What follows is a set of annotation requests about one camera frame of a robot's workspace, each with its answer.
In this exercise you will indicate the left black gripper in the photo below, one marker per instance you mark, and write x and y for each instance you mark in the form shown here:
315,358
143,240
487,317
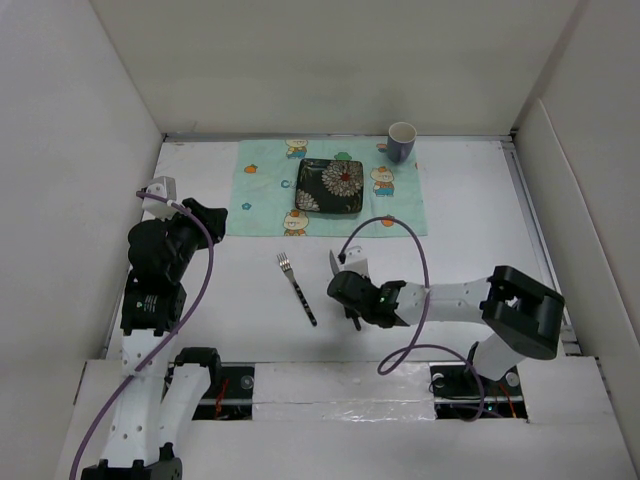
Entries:
211,218

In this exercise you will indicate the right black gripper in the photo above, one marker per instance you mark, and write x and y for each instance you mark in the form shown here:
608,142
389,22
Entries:
365,279

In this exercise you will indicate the steel knife patterned handle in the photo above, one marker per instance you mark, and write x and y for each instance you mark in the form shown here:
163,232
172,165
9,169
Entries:
334,262

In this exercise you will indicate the steel fork patterned handle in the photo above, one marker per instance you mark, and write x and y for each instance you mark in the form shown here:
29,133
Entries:
285,266

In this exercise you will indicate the black floral square plate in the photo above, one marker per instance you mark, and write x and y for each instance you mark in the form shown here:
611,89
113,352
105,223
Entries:
334,187

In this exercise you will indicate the purple mug white inside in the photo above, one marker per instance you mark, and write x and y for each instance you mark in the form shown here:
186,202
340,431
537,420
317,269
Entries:
400,141

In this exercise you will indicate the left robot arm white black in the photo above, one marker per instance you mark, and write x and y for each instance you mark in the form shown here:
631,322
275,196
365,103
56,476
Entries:
137,432

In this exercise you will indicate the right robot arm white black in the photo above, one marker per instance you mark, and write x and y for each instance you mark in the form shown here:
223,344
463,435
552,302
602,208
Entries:
524,315

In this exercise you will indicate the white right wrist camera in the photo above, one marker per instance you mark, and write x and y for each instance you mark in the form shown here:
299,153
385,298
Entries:
354,259

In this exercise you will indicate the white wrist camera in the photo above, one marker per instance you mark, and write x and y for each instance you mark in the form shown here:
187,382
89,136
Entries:
160,192
354,259

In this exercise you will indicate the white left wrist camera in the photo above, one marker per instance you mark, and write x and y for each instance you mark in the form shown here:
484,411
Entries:
160,192

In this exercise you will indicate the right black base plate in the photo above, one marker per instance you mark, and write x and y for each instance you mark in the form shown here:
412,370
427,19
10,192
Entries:
457,396

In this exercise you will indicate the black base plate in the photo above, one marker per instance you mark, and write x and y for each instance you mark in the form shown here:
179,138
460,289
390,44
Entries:
230,393
457,396

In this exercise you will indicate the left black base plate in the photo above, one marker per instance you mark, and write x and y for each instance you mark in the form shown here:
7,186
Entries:
230,393

